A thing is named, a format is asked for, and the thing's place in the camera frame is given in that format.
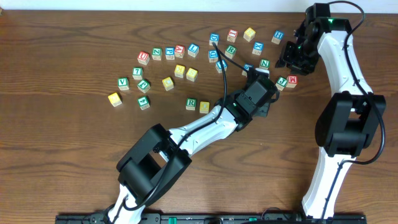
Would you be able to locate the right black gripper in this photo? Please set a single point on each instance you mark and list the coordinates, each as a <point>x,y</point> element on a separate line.
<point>285,56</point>

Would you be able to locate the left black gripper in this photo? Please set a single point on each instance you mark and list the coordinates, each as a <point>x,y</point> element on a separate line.
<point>267,81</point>

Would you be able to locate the yellow O block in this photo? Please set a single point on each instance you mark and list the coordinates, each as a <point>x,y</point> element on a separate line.
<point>204,107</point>

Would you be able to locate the green r block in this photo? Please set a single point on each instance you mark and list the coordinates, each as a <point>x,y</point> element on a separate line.
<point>191,104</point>
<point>230,51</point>

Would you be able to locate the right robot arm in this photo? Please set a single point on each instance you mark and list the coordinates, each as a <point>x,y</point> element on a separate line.
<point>350,130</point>

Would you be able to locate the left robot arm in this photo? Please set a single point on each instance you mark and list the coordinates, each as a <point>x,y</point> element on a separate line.
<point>149,169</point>

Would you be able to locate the red M block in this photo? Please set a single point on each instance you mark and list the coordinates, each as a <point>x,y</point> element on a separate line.
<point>292,81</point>

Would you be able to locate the blue H block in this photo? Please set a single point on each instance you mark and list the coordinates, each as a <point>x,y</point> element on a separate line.
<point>277,37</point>

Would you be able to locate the green J block right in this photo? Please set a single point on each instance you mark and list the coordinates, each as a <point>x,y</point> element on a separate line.
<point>281,83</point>

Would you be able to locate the green N block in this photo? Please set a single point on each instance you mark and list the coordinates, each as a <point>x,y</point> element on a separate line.
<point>264,64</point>

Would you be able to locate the blue X block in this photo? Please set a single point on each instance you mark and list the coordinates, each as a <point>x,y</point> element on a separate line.
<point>257,48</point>

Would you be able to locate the blue 5 block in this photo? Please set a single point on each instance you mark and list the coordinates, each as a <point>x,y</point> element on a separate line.
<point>247,69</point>

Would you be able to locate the yellow block top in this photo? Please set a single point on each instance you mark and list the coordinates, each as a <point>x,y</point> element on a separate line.
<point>249,34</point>

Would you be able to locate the blue L block centre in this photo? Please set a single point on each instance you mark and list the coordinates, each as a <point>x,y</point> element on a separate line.
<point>221,65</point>

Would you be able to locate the blue l block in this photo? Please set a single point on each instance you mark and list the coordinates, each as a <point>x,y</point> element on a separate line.
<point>193,50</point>
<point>221,65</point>

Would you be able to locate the red I block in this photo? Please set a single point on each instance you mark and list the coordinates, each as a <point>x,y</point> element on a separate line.
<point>232,35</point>

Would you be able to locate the blue D block lower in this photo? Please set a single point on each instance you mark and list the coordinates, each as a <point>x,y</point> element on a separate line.
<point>213,56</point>

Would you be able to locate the blue d block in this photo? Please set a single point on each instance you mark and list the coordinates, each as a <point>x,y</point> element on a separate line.
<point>214,39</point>
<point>213,56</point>

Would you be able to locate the yellow S block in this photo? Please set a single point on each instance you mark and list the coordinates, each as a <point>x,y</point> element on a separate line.
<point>192,74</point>

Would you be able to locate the blue D block upper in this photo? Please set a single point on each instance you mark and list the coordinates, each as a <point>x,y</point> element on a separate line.
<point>214,39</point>

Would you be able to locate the yellow K block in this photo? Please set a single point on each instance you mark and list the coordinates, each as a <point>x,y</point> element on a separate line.
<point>179,71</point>

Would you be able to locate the blue L block upper left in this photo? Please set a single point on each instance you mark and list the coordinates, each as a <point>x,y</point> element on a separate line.
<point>193,50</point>

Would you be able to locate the yellow C block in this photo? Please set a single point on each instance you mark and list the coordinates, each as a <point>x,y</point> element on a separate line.
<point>168,83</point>

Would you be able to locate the red A block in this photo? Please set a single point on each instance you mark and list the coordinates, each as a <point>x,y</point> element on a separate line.
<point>179,51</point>

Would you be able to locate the blue P block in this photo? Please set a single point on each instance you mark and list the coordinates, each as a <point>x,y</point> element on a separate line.
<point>170,53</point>

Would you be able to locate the green 4 block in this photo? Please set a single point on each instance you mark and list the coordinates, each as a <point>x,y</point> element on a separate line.
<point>143,102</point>

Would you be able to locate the green Z block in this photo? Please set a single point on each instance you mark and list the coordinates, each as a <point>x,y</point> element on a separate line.
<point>157,53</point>

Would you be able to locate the red U block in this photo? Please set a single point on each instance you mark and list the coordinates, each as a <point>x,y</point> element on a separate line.
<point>143,58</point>

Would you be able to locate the green 7 block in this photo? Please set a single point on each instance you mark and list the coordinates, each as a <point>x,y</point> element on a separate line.
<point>137,73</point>

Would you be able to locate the green V block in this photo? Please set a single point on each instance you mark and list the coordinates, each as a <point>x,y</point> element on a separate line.
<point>123,83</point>

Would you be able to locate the yellow block far left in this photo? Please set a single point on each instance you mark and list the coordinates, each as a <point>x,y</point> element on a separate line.
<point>115,99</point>

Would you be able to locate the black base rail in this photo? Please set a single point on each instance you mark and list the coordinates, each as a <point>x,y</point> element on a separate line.
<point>156,218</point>

